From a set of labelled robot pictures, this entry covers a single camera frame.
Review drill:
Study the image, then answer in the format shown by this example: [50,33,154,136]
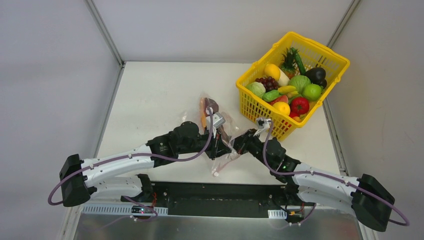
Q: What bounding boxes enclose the clear zip top bag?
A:
[181,91,245,177]

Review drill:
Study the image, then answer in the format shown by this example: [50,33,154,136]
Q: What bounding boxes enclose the toy steak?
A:
[199,97,231,143]

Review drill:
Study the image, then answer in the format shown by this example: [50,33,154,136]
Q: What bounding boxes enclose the yellow toy lemon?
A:
[263,63,281,80]
[272,101,291,116]

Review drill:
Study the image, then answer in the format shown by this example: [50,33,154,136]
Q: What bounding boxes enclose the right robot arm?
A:
[232,129,395,232]

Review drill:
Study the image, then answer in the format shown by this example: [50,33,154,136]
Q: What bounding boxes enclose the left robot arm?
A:
[54,121,232,207]

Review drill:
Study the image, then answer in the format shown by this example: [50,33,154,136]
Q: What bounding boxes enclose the small green toy vegetable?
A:
[262,89,281,103]

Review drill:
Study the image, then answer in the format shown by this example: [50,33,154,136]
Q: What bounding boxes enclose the toy orange fruit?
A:
[292,116,302,123]

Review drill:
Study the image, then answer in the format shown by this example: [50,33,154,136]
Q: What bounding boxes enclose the pale green toy cabbage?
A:
[246,81,266,99]

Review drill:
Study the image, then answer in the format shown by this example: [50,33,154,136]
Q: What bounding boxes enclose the toy watermelon slice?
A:
[269,95,289,106]

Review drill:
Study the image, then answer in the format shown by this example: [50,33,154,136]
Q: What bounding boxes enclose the red toy tomato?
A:
[290,97,310,115]

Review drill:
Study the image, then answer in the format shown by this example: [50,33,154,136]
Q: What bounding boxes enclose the toy purple grapes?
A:
[255,76,279,93]

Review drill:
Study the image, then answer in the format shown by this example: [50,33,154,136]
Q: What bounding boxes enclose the toy banana bunch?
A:
[277,85,299,99]

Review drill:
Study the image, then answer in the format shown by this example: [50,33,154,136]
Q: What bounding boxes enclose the white toy radish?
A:
[277,69,290,87]

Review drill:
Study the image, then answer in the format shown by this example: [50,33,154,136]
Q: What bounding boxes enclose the green toy apple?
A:
[301,84,322,102]

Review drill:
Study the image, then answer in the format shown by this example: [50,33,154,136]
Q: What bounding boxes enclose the toy pineapple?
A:
[280,47,298,79]

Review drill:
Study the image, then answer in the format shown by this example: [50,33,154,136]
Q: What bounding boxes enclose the toy cucumber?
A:
[290,47,306,76]

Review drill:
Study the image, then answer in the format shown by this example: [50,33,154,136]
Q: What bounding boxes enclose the toy eggplant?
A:
[305,67,327,89]

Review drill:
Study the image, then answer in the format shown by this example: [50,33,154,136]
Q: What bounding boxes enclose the yellow plastic basket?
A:
[236,31,350,141]

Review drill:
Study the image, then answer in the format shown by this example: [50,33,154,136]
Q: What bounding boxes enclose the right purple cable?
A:
[262,120,410,227]

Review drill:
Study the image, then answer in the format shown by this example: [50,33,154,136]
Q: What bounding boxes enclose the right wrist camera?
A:
[254,117,274,136]

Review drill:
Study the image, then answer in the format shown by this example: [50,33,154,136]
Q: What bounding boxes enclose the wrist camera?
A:
[205,112,226,135]
[254,117,274,136]

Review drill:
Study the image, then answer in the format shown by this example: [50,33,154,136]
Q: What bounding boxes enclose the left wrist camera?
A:
[205,112,226,135]

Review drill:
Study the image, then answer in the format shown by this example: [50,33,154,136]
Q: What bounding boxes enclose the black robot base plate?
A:
[131,174,312,218]

